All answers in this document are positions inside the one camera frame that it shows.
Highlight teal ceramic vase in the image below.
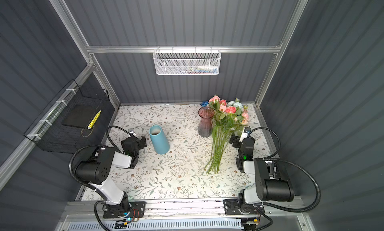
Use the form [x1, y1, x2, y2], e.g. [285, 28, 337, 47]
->
[149, 125, 170, 155]

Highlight pink glass vase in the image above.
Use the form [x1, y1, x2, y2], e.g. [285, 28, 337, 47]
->
[198, 106, 215, 138]

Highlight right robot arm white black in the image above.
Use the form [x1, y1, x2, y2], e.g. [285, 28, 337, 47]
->
[229, 135, 295, 214]

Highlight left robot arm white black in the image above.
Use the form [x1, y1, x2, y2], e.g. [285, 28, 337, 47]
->
[72, 136, 147, 221]

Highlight bunch of artificial flowers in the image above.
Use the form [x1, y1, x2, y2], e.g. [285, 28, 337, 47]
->
[205, 95, 250, 174]

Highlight yellow pen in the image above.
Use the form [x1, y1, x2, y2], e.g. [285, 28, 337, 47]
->
[87, 110, 102, 130]

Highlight floral table mat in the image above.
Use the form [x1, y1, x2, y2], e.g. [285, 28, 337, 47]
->
[80, 103, 278, 201]

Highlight black pad in basket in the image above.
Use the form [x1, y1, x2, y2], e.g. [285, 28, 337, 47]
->
[62, 104, 97, 129]

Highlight items in white basket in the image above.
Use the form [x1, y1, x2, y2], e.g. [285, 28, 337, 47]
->
[176, 65, 220, 74]

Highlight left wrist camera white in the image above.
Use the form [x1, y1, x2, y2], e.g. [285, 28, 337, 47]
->
[128, 128, 136, 137]

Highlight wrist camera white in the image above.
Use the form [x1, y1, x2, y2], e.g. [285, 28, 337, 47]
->
[128, 128, 136, 137]
[239, 127, 251, 143]

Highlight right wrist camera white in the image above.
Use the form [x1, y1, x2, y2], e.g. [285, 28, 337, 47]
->
[239, 127, 251, 143]

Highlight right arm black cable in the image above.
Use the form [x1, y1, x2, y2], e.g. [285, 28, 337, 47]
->
[248, 127, 322, 214]

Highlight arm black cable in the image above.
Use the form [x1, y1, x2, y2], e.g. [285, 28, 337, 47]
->
[68, 125, 134, 191]
[248, 127, 322, 214]

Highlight black wire basket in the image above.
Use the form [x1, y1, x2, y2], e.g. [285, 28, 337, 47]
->
[24, 82, 114, 154]

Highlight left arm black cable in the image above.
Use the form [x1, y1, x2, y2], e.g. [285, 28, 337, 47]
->
[68, 125, 134, 191]

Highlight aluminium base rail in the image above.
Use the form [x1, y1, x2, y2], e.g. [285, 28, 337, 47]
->
[59, 196, 307, 223]

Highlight white wire mesh basket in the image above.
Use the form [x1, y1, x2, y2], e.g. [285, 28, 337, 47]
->
[153, 49, 222, 75]

